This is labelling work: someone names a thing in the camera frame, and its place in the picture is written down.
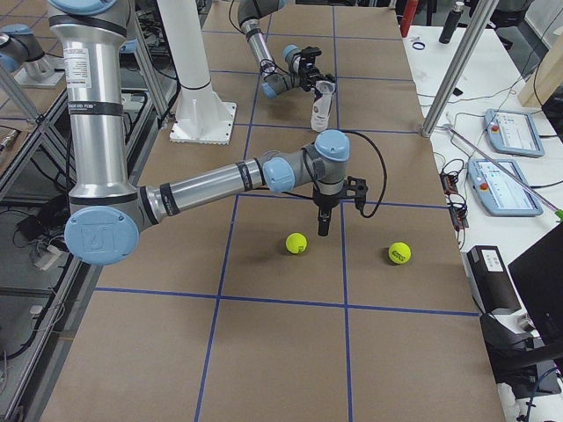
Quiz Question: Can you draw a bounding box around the teach pendant blue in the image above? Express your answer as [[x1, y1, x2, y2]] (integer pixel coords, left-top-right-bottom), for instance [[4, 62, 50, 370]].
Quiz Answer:
[[467, 159, 543, 217], [485, 109, 545, 158]]

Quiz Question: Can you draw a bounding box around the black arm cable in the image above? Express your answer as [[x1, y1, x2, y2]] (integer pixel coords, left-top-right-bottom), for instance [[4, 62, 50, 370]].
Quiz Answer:
[[307, 128, 389, 219]]

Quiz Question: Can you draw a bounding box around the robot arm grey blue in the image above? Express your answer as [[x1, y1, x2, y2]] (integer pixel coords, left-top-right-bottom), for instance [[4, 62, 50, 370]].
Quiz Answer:
[[46, 1, 350, 266], [238, 1, 336, 104]]

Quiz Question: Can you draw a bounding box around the black bottle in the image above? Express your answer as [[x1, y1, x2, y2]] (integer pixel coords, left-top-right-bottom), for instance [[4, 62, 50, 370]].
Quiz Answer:
[[438, 1, 464, 44]]

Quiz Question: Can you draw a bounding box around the aluminium frame post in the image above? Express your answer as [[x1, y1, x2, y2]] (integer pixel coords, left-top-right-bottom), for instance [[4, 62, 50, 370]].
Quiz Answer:
[[420, 0, 499, 138]]

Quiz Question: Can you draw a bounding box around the teach pendant near blue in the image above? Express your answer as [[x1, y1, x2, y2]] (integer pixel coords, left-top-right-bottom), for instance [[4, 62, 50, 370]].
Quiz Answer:
[[467, 159, 543, 217]]

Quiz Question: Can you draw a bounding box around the teach pendant far blue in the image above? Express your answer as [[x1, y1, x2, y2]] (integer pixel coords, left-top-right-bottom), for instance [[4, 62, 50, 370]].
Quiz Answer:
[[485, 109, 545, 158]]

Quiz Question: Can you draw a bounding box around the black box white label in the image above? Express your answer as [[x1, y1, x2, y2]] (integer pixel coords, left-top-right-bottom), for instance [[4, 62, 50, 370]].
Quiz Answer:
[[466, 245, 521, 315]]

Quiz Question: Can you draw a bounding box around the black computer monitor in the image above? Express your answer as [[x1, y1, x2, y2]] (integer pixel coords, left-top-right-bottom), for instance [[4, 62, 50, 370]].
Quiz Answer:
[[508, 224, 562, 344]]

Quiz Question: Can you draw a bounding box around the white blue tennis ball can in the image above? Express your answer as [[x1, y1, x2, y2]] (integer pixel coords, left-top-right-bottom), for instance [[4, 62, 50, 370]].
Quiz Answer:
[[311, 81, 335, 133]]

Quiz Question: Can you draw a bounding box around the white camera mast base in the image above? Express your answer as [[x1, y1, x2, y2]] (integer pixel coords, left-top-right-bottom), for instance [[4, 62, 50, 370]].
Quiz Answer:
[[157, 0, 237, 144]]

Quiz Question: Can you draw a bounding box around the small circuit board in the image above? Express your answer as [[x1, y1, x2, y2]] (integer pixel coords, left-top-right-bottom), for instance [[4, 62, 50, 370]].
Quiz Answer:
[[440, 171, 468, 232]]

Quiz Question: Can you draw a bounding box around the yellow Roland Garros tennis ball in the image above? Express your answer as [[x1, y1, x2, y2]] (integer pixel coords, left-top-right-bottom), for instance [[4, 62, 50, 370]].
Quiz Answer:
[[285, 232, 308, 254]]

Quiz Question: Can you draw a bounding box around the yellow tennis ball far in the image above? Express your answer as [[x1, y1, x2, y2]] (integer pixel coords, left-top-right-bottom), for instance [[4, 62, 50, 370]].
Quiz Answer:
[[388, 242, 412, 265]]

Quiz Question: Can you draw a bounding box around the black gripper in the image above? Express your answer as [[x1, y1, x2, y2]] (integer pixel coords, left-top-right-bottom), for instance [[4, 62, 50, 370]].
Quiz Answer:
[[298, 63, 335, 98], [312, 191, 343, 236]]

